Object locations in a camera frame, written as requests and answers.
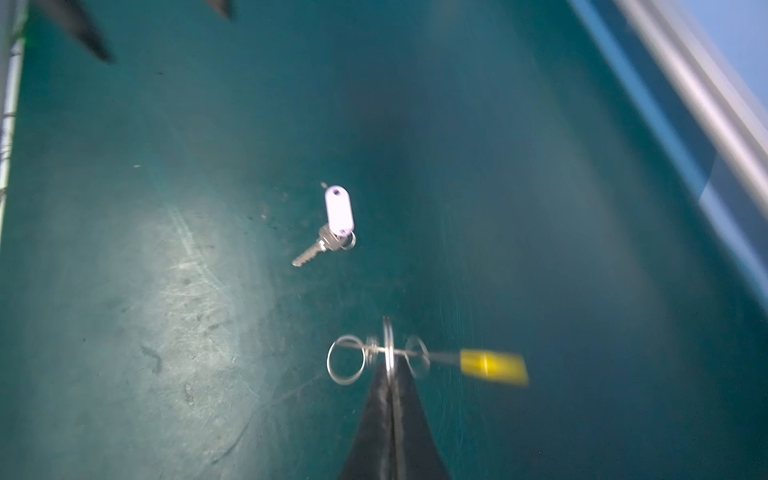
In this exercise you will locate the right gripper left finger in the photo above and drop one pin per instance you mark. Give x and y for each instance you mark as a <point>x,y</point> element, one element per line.
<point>371,455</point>

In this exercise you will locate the right floor aluminium rail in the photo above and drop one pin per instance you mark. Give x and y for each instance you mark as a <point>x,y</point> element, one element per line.
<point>708,121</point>

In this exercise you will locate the large keyring with yellow grip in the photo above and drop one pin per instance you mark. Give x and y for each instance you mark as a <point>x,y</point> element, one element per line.
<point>489,366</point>

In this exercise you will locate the left floor aluminium rail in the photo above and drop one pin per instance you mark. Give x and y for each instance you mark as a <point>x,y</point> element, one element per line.
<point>14,15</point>

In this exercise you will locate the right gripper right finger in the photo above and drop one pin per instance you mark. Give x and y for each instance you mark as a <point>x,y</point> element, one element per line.
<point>415,453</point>

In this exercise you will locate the silver key with white tag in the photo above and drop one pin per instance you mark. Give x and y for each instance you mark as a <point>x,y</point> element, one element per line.
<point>338,232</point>

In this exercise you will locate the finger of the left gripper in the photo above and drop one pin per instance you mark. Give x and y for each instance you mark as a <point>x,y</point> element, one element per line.
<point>225,8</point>
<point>74,20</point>

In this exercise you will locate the floor aluminium rail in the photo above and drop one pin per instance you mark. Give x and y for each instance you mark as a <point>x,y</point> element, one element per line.
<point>14,15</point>
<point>708,121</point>

